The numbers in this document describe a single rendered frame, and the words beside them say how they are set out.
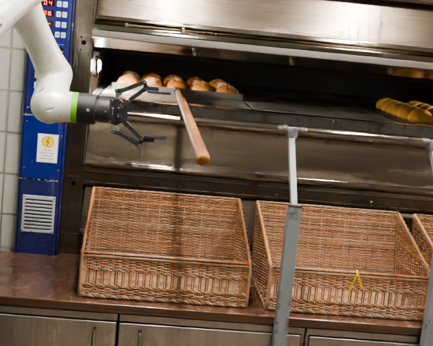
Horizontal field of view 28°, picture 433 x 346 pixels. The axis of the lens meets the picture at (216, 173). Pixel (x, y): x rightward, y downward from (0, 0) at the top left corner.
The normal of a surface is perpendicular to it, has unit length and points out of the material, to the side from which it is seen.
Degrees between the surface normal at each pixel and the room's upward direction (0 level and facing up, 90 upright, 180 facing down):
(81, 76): 90
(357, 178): 70
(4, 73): 90
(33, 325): 90
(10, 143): 90
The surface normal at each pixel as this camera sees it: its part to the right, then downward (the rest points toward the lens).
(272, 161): 0.09, -0.18
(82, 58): 0.06, 0.17
